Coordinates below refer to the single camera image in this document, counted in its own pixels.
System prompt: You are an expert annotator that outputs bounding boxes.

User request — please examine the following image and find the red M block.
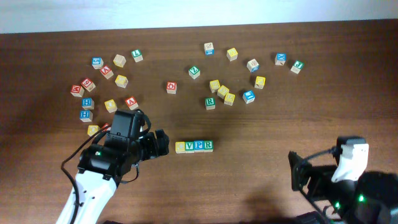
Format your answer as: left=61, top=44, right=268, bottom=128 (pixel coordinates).
left=70, top=85, right=85, bottom=97

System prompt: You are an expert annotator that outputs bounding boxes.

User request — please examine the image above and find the green R block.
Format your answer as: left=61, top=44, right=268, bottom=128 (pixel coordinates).
left=205, top=98, right=216, bottom=110

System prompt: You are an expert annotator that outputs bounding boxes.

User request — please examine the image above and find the yellow block left lower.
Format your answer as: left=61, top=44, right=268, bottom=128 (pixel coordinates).
left=87, top=125, right=100, bottom=136

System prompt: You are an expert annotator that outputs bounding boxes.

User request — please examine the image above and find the yellow block left upper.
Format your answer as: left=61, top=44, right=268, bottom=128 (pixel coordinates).
left=115, top=75, right=128, bottom=88

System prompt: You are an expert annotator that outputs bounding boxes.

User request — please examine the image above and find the green V block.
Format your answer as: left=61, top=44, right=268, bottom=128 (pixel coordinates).
left=185, top=141, right=195, bottom=153

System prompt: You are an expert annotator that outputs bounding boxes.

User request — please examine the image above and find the yellow top far block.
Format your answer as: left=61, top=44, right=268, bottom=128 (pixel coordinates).
left=226, top=47, right=238, bottom=62

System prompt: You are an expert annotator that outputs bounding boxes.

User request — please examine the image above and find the yellow block left middle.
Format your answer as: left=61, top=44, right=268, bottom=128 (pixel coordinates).
left=104, top=100, right=118, bottom=113

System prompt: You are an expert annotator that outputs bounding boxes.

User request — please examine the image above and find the red 9 block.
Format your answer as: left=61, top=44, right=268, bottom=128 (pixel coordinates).
left=81, top=78, right=96, bottom=92

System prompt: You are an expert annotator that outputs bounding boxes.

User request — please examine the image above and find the yellow block front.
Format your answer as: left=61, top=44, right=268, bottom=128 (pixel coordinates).
left=224, top=93, right=236, bottom=106

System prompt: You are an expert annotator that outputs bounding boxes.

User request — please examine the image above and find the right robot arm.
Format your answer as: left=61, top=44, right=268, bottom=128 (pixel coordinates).
left=292, top=165, right=397, bottom=223

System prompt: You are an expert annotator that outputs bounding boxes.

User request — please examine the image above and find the red I block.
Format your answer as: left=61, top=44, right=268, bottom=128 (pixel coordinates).
left=102, top=123, right=111, bottom=131

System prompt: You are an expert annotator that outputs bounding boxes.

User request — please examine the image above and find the blue h block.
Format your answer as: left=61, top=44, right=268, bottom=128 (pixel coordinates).
left=81, top=98, right=95, bottom=110
left=80, top=110, right=93, bottom=122

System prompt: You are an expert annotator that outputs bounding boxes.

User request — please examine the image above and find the blue 5 block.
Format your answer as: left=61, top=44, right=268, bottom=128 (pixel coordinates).
left=91, top=57, right=104, bottom=70

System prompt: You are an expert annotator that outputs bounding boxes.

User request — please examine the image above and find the blue X block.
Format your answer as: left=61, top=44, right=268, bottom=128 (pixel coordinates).
left=274, top=53, right=287, bottom=66

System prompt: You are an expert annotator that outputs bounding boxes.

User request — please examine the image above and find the green L block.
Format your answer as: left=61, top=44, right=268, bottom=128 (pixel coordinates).
left=131, top=49, right=143, bottom=62

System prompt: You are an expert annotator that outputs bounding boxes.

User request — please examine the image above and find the green B block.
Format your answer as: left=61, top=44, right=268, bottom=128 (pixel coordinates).
left=204, top=140, right=214, bottom=152

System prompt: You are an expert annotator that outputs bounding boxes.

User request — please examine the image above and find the plain wooden yellow block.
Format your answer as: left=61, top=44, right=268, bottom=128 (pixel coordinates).
left=113, top=54, right=126, bottom=68

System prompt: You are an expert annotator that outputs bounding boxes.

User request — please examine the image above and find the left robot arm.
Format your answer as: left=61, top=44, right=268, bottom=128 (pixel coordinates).
left=57, top=125, right=169, bottom=223

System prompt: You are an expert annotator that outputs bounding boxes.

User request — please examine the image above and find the red a block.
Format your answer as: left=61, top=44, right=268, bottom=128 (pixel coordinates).
left=125, top=96, right=139, bottom=110
left=100, top=65, right=114, bottom=80

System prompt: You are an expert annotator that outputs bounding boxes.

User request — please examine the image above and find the red O block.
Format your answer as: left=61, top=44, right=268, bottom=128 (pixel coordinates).
left=166, top=82, right=177, bottom=94

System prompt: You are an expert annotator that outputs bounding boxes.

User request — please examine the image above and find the blue side far block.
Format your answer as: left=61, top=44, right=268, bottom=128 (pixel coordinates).
left=204, top=42, right=215, bottom=55

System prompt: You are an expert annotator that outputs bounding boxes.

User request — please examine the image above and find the yellow block with crayon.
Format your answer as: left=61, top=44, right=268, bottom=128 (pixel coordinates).
left=254, top=76, right=266, bottom=89

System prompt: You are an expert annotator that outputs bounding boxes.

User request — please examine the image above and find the green J block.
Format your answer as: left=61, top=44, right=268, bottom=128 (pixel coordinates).
left=290, top=60, right=305, bottom=74

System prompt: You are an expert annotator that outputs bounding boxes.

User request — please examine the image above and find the blue D wooden block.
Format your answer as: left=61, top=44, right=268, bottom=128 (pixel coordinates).
left=247, top=59, right=259, bottom=73

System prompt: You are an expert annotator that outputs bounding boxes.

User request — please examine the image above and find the green Z block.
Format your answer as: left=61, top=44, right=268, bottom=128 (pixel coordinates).
left=188, top=66, right=200, bottom=79

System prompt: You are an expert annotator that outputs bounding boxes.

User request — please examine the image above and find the yellow C block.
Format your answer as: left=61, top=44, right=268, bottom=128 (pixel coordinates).
left=175, top=141, right=185, bottom=154

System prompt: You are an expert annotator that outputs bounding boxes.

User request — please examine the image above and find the blue H block upper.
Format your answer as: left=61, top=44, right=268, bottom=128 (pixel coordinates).
left=81, top=98, right=95, bottom=110

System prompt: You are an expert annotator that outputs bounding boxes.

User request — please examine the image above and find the blue P block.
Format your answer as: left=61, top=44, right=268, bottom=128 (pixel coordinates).
left=193, top=140, right=205, bottom=152

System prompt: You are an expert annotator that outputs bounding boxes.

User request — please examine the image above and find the blue H block lower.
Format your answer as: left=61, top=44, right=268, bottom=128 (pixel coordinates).
left=80, top=110, right=93, bottom=122

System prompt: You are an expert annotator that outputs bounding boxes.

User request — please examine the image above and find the yellow block back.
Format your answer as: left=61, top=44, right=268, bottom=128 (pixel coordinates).
left=210, top=80, right=221, bottom=93

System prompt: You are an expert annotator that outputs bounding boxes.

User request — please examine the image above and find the blue I leaf block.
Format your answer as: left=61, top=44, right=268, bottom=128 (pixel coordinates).
left=243, top=90, right=256, bottom=104

